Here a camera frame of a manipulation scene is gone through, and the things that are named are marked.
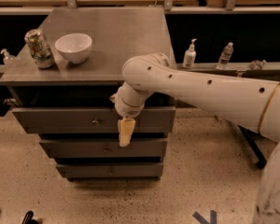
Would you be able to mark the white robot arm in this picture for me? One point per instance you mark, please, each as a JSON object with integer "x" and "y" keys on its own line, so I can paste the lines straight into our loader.
{"x": 251, "y": 103}

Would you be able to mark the green soda can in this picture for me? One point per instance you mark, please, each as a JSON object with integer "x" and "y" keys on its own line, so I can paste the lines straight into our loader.
{"x": 39, "y": 48}

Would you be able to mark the white bowl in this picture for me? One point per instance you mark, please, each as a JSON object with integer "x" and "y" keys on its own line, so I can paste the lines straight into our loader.
{"x": 75, "y": 48}

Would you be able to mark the grey bottom drawer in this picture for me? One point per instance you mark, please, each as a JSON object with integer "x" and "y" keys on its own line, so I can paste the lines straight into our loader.
{"x": 109, "y": 171}

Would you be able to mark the grey top drawer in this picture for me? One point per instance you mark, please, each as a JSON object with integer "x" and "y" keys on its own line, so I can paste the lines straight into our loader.
{"x": 91, "y": 120}

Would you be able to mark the grey drawer cabinet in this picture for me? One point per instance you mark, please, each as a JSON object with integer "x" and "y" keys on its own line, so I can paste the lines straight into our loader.
{"x": 118, "y": 33}

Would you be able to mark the grey drawer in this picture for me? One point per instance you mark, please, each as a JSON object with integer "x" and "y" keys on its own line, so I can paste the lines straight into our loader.
{"x": 109, "y": 171}
{"x": 103, "y": 148}
{"x": 91, "y": 120}

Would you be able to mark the black object on floor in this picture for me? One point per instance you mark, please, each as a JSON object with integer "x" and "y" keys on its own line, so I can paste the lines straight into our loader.
{"x": 29, "y": 218}

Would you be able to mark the clear pump sanitizer bottle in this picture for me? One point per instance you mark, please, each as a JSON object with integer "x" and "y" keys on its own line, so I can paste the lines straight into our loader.
{"x": 8, "y": 59}

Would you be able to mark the white pump lotion bottle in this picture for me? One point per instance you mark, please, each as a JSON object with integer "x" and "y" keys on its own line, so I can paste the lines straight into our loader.
{"x": 190, "y": 55}

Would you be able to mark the clear water bottle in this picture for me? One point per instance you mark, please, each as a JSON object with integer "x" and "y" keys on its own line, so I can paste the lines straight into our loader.
{"x": 225, "y": 56}

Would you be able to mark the grey middle drawer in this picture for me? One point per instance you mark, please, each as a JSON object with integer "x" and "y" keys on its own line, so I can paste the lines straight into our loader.
{"x": 103, "y": 148}

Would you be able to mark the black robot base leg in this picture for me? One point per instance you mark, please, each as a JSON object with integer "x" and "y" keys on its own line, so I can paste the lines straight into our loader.
{"x": 250, "y": 138}

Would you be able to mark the crumpled foil wrapper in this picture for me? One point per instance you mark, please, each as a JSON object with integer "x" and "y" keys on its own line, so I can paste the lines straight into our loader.
{"x": 257, "y": 64}

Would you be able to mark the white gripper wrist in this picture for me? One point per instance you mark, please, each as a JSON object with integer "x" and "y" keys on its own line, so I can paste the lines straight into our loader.
{"x": 130, "y": 110}

